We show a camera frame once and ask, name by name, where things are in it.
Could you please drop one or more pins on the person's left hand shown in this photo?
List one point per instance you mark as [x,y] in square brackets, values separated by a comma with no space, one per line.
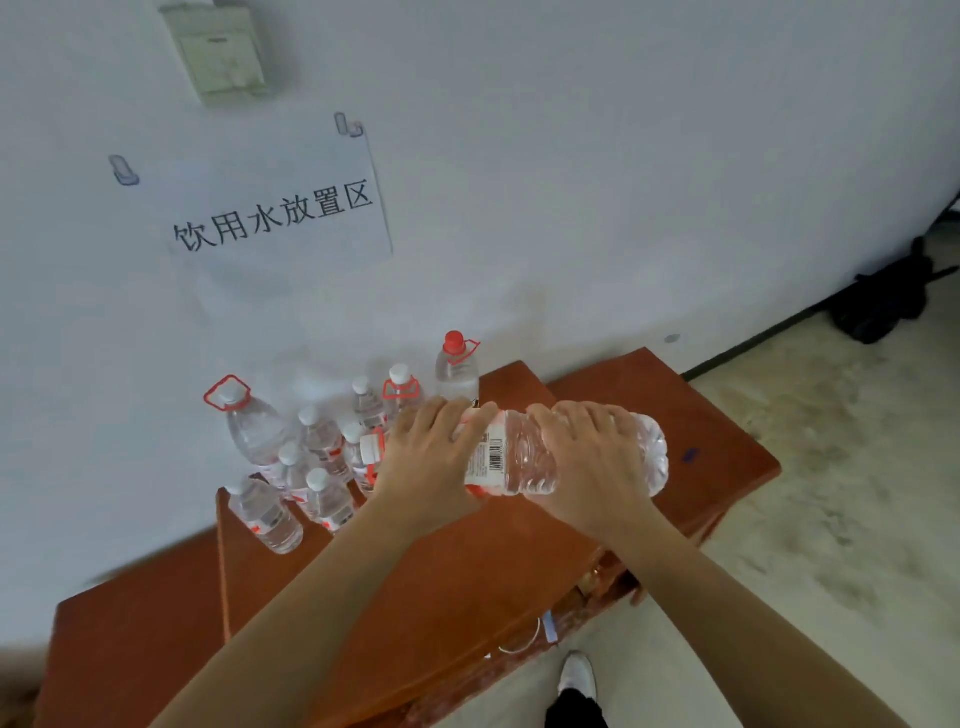
[424,480]

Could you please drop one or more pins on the person's right hand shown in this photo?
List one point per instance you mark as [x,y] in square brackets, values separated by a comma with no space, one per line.
[600,480]

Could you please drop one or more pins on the person's right thumb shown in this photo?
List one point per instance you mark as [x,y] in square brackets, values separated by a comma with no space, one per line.
[544,431]

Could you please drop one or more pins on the person's left thumb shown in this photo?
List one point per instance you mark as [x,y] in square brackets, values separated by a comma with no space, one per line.
[476,424]

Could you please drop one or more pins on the clear labelled water bottle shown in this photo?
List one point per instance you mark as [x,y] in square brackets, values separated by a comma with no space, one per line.
[517,457]

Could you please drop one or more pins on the person's right forearm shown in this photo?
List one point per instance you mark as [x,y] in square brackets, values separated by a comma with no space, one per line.
[742,637]

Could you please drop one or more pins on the person's left forearm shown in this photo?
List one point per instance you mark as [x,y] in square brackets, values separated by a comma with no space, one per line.
[322,622]

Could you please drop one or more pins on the large bottle with red cap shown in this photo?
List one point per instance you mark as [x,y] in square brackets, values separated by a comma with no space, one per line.
[457,375]

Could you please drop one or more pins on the cluster of small water bottles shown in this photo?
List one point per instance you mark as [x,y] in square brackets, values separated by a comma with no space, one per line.
[326,480]

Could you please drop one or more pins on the brown wooden desk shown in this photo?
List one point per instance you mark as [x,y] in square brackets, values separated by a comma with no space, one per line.
[465,585]
[135,645]
[712,450]

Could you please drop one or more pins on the black baseboard strip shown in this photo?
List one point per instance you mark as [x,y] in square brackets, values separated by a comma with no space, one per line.
[757,339]

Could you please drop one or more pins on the person's white shoe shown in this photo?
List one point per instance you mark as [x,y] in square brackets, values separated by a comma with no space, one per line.
[578,675]

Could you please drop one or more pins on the person's black trouser leg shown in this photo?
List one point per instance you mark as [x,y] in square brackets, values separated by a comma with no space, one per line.
[575,711]

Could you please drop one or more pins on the black bag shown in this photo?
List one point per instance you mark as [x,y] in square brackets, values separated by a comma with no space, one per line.
[881,296]

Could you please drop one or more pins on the white paper wall sign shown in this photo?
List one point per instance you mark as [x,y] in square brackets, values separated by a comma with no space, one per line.
[277,202]

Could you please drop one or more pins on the clear wall hook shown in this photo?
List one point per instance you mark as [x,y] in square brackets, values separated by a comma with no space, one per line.
[347,125]
[124,171]

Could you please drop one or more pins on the beige wall switch box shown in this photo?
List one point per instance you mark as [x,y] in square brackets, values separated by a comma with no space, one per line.
[217,49]

